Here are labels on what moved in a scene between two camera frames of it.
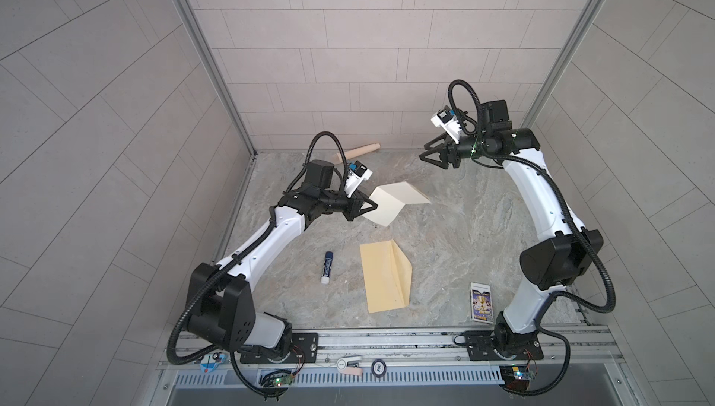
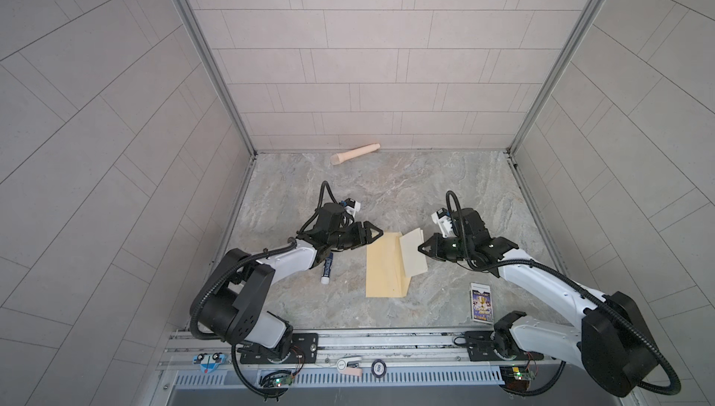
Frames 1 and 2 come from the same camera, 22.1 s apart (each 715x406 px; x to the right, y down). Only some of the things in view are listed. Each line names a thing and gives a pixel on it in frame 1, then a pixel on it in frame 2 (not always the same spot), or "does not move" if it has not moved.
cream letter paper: x=391 y=198 -> x=414 y=261
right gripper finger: x=441 y=151 -> x=442 y=248
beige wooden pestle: x=348 y=154 does not move
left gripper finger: x=353 y=207 -> x=363 y=233
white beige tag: x=350 y=365 does not move
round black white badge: x=379 y=368 does not move
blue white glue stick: x=326 y=277 does not move
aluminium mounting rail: x=564 y=349 does not move
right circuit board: x=516 y=376 does not move
